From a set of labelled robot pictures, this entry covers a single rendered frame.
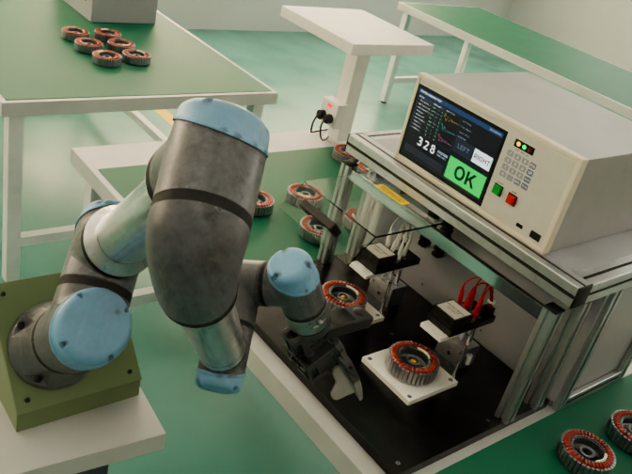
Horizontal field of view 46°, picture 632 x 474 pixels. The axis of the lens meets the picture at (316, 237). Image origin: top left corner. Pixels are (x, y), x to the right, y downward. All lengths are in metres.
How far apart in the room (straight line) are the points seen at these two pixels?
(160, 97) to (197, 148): 2.00
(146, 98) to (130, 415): 1.60
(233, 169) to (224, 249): 0.09
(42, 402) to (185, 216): 0.65
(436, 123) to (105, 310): 0.83
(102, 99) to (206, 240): 1.97
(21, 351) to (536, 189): 0.97
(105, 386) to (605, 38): 7.73
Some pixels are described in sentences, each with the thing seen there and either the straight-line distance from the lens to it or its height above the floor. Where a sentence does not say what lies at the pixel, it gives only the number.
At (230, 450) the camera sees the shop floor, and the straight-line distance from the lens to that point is 2.43.
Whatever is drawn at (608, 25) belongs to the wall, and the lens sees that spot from 8.66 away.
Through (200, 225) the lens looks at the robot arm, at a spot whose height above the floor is 1.35.
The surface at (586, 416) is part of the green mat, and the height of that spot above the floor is 0.75.
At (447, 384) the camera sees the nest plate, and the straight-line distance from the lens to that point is 1.62.
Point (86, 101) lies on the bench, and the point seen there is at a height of 0.74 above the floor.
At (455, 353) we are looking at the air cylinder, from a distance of 1.68.
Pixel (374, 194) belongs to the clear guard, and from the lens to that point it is 1.63.
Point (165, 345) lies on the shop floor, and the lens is 2.76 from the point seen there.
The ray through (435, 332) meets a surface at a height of 0.88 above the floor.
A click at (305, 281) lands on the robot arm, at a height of 1.13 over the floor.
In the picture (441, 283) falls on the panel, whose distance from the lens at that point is 1.84.
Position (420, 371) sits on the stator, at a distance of 1.56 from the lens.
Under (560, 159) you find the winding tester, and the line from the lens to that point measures 1.45.
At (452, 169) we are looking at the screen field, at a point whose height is 1.17.
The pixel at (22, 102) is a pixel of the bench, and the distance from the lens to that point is 2.63.
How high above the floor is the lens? 1.74
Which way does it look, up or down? 29 degrees down
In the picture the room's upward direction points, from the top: 14 degrees clockwise
